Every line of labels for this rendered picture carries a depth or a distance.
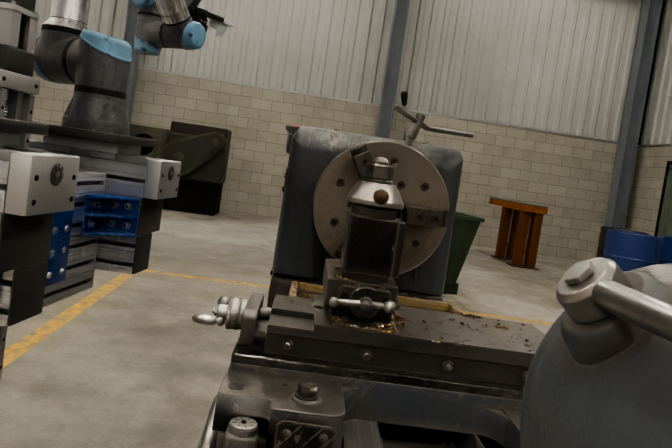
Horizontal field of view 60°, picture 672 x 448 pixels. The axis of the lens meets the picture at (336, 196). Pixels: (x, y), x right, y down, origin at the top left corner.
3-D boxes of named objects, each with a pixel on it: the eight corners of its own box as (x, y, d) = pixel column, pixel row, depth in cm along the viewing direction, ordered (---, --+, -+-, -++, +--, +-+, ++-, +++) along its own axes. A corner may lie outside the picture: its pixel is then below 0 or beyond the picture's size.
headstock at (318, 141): (277, 241, 209) (293, 133, 207) (408, 260, 211) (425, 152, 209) (263, 273, 149) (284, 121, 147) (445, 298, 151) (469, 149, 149)
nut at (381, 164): (362, 180, 80) (365, 155, 80) (390, 184, 81) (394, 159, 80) (364, 181, 76) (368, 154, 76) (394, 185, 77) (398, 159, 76)
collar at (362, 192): (343, 198, 82) (347, 177, 82) (399, 206, 83) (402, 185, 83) (347, 202, 75) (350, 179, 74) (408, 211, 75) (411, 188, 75)
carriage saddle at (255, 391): (242, 349, 89) (247, 311, 89) (538, 389, 91) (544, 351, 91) (206, 444, 59) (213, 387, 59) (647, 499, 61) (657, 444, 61)
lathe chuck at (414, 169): (292, 239, 143) (344, 121, 141) (409, 290, 144) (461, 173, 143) (291, 244, 134) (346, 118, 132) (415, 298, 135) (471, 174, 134)
